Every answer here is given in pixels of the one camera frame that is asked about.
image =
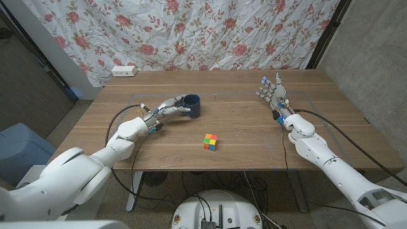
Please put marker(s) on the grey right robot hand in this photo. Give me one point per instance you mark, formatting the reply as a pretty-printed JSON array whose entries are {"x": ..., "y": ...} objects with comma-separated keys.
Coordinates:
[{"x": 279, "y": 95}]

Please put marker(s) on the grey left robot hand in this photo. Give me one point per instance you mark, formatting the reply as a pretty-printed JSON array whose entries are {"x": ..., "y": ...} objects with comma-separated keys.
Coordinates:
[{"x": 159, "y": 111}]

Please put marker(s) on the dark blue mug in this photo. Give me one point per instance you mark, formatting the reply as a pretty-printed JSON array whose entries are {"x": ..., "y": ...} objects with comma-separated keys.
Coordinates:
[{"x": 195, "y": 109}]

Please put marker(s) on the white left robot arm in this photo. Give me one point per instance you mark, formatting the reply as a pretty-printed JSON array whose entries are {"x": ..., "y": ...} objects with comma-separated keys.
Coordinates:
[{"x": 70, "y": 178}]

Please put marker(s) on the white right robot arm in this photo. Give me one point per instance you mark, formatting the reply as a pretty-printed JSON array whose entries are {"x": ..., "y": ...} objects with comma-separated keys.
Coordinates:
[{"x": 337, "y": 171}]

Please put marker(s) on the multicoloured rubiks cube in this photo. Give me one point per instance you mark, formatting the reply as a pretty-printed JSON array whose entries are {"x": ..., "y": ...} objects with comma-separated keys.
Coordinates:
[{"x": 210, "y": 142}]

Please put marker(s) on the white power strip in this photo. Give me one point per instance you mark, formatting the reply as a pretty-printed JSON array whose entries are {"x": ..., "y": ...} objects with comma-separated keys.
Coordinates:
[{"x": 124, "y": 71}]

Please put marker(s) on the black round floor fan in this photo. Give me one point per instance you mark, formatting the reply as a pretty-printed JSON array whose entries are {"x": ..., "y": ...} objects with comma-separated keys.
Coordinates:
[{"x": 154, "y": 178}]

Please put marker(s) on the black backdrop stand pole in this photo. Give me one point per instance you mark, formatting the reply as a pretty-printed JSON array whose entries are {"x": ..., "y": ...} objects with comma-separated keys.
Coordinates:
[{"x": 327, "y": 35}]

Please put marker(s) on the white table leg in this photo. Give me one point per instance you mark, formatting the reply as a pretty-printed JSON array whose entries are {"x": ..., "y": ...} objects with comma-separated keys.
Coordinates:
[{"x": 133, "y": 191}]

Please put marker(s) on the floral backdrop cloth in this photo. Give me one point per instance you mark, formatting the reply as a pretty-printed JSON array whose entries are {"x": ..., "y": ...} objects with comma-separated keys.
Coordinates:
[{"x": 190, "y": 31}]

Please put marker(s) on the grey table leg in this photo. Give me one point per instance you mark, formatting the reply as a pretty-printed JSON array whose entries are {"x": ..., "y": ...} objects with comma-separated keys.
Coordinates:
[{"x": 298, "y": 191}]

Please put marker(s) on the white robot torso base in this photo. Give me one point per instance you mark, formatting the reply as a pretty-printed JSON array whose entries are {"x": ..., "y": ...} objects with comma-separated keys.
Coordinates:
[{"x": 222, "y": 206}]

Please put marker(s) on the blue plastic bin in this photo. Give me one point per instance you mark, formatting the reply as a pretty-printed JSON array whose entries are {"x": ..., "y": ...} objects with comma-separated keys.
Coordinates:
[{"x": 22, "y": 149}]

